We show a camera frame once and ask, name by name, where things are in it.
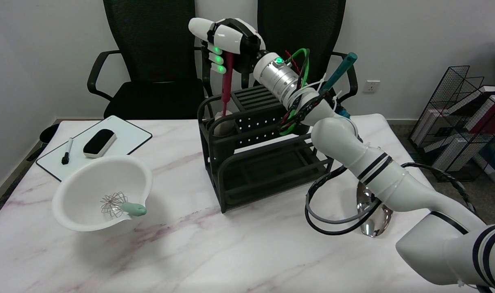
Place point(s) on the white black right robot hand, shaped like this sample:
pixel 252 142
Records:
pixel 231 38

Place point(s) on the pink sponge bottle brush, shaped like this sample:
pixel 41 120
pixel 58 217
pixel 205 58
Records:
pixel 227 89

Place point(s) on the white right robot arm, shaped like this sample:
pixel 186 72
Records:
pixel 394 183

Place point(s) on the teal bottle brush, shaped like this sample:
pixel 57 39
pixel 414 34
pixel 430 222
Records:
pixel 341 69

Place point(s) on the black mesh office chair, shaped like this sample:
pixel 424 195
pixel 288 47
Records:
pixel 154 49
pixel 300 24

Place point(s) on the dark green dish rack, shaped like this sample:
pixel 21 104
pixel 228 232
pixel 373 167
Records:
pixel 255 171

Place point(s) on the small white whiteboard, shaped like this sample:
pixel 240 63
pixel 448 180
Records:
pixel 127 136

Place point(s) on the black white whiteboard eraser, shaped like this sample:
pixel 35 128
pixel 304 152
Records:
pixel 99 142

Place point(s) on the black whiteboard marker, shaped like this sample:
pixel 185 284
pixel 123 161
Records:
pixel 67 152

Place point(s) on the black round floor object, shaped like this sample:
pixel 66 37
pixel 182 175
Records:
pixel 49 132

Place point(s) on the white mixing bowl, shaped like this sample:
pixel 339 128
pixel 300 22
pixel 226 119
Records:
pixel 88 187

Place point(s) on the shiny metal scoop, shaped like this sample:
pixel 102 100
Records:
pixel 373 224

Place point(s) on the white book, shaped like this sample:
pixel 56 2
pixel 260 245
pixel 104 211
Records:
pixel 451 152

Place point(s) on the maroon hardcover book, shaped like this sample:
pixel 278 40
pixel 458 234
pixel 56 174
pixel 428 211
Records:
pixel 491 116

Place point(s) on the white wall outlet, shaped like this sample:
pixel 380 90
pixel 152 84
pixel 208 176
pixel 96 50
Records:
pixel 371 86

